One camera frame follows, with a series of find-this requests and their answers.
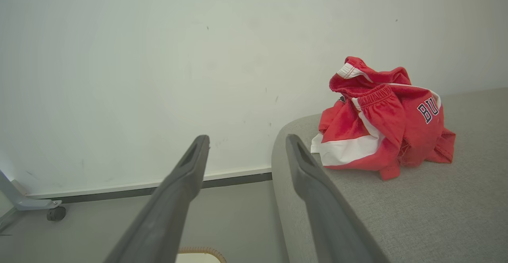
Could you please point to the grey metal stand leg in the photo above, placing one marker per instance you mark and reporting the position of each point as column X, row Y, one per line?
column 24, row 202

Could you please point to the black caster wheel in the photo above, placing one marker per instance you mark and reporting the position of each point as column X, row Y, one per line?
column 56, row 214

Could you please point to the grey fabric sofa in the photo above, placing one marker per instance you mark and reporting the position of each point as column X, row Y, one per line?
column 436, row 207

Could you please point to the white baseboard strip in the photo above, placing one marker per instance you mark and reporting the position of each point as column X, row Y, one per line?
column 119, row 187

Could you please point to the red shorts with white stripe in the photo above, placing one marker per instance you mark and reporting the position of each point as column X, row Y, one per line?
column 381, row 120

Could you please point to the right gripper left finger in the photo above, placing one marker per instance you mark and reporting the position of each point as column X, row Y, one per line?
column 170, row 199

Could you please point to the red basketball jersey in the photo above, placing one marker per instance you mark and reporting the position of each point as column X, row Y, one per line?
column 420, row 136

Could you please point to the woven pink laundry basket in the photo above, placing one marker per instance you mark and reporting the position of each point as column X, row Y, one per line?
column 202, row 249

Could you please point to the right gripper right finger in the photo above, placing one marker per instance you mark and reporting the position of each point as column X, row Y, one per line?
column 321, row 207

